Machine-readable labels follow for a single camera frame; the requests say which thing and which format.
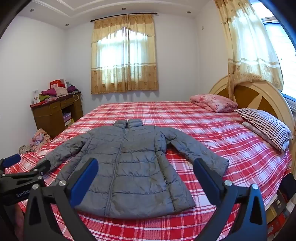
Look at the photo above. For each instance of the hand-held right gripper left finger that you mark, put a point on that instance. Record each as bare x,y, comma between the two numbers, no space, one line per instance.
84,183

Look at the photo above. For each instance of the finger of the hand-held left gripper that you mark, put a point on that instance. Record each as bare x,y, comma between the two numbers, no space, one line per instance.
11,160
41,167

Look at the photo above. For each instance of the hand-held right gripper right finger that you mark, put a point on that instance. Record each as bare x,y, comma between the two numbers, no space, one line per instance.
208,183

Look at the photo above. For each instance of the grey puffer jacket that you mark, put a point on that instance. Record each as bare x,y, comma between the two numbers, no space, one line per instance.
138,166

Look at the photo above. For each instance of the magenta folded clothes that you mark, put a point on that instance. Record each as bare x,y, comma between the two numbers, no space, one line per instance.
49,92

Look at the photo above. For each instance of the purple folded clothes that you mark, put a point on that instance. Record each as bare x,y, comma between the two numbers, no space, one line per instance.
71,88

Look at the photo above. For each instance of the brown wooden desk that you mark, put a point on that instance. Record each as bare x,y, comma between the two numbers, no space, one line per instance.
44,118

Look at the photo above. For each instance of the stack of boxes in desk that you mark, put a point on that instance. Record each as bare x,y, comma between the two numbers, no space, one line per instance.
67,117

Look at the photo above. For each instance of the bed with red plaid sheet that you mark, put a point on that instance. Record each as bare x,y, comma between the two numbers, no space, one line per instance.
185,129

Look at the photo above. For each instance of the white card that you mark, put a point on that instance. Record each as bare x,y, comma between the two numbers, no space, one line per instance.
35,96

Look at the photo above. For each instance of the cardboard boxes beside bed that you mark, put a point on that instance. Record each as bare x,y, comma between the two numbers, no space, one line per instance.
279,208

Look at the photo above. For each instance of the pink floral folded quilt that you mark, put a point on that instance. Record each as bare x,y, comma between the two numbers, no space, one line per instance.
212,102

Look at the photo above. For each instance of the striped pillow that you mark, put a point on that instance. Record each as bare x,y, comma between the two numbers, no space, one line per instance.
266,125

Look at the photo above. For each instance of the red gift box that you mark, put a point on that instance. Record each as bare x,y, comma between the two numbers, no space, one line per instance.
56,83

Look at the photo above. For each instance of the cream and brown headboard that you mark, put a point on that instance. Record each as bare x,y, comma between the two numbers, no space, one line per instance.
252,92

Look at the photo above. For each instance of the yellow floral window curtain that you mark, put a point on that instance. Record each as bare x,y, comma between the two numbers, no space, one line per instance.
143,76

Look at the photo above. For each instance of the long yellow floral curtain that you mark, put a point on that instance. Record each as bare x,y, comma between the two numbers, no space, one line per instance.
249,58

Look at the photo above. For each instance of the black curtain rod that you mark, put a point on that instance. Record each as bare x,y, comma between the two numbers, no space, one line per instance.
155,13

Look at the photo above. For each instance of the window with frame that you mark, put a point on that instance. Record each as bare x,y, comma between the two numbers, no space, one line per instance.
279,34

